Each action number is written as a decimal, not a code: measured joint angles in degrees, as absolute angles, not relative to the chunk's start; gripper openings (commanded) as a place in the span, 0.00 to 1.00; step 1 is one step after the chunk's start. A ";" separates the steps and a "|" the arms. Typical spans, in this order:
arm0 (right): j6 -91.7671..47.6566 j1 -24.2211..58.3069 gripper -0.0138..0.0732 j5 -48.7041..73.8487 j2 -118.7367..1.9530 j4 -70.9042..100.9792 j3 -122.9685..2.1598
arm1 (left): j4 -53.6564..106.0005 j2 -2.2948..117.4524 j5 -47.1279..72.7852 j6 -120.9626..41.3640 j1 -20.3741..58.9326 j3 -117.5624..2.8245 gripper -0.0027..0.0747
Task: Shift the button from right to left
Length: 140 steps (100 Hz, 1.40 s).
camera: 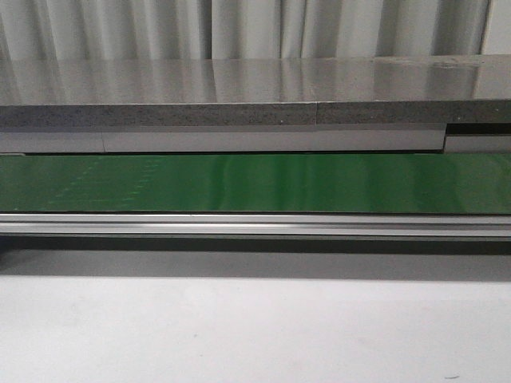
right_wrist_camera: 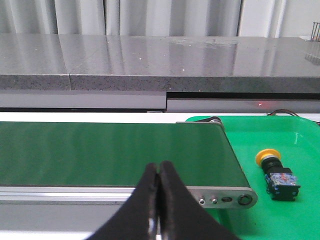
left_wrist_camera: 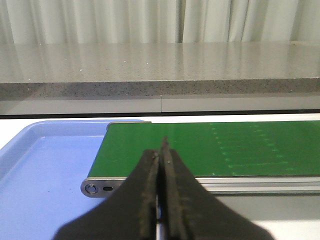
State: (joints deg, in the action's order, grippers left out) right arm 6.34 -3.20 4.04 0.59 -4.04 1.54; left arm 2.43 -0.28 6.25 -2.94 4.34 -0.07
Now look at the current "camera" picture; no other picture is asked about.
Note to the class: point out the grey speckled bench slab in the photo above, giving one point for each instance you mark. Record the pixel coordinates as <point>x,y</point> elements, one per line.
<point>175,92</point>

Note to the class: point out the green conveyor belt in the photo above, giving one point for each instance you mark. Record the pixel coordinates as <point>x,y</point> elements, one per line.
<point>322,182</point>

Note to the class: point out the white pleated curtain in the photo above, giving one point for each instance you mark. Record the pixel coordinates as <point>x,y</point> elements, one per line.
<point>59,30</point>

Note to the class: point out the aluminium front conveyor rail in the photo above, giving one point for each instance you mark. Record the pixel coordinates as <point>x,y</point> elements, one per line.
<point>443,226</point>

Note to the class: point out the grey rear conveyor rail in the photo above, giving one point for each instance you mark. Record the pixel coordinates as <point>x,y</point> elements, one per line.
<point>386,137</point>

